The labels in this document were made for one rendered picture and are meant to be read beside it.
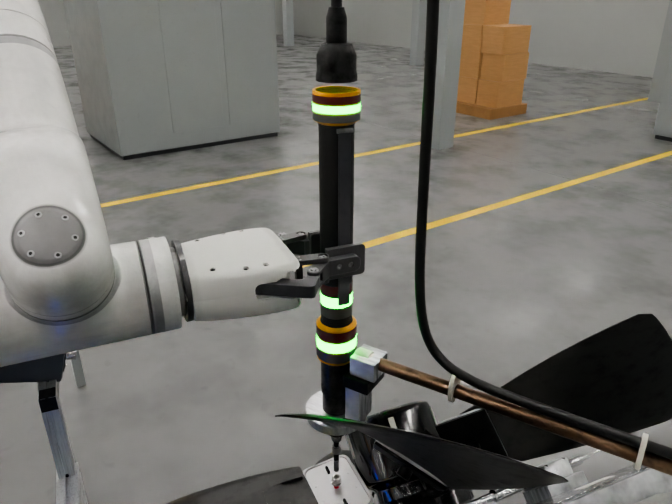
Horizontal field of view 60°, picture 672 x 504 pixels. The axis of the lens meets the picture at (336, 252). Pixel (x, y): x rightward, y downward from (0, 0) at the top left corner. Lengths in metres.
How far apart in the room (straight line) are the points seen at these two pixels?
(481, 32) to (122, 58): 4.87
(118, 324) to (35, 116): 0.21
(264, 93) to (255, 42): 0.59
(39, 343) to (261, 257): 0.19
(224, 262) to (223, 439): 2.14
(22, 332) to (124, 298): 0.08
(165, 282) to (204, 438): 2.17
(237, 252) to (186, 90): 6.40
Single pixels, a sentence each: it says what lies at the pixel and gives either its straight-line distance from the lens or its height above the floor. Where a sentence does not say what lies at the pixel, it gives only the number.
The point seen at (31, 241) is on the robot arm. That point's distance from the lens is 0.44.
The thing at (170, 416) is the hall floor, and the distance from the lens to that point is 2.79.
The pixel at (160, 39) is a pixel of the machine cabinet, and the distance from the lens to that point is 6.77.
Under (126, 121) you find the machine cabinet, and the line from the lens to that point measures 6.74.
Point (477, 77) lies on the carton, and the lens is 9.00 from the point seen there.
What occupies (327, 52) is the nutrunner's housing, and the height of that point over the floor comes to 1.70.
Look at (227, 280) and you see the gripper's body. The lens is 0.50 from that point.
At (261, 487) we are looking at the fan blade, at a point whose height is 1.18.
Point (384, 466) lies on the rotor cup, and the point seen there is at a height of 1.22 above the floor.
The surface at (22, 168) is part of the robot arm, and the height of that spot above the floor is 1.63.
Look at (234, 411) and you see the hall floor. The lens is 2.75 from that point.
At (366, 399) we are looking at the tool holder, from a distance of 0.66.
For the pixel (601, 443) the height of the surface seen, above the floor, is 1.39.
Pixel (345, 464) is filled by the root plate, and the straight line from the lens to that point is 0.79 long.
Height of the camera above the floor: 1.75
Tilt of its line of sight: 25 degrees down
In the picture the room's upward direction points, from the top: straight up
